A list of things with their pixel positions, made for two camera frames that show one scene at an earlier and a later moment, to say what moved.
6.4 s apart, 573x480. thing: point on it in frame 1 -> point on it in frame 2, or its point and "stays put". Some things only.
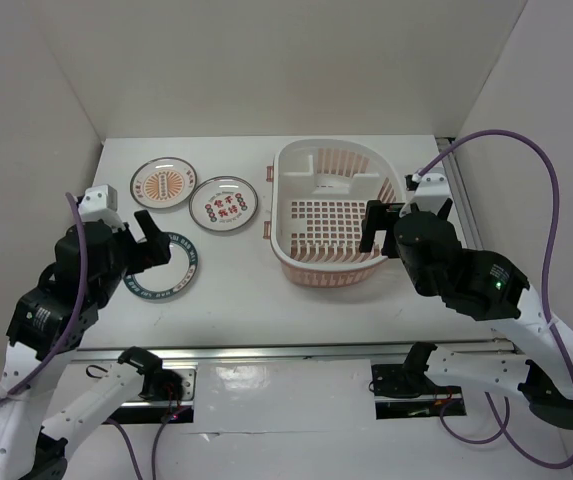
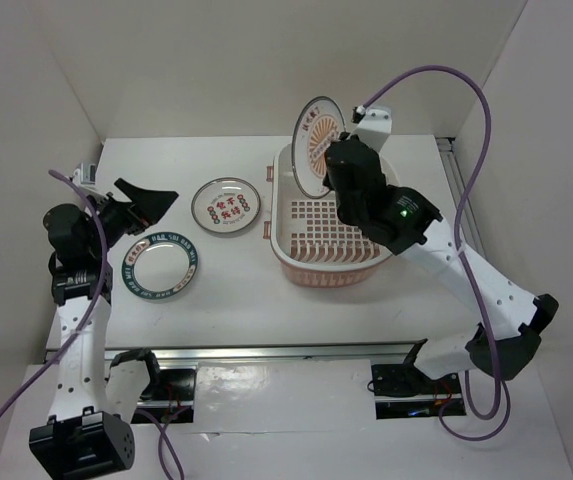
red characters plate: (223, 203) stays put
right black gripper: (377, 216) -> (325, 178)
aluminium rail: (302, 351) stays put
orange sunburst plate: (163, 182) -> (318, 124)
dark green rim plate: (164, 280) stays put
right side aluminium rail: (460, 194) stays put
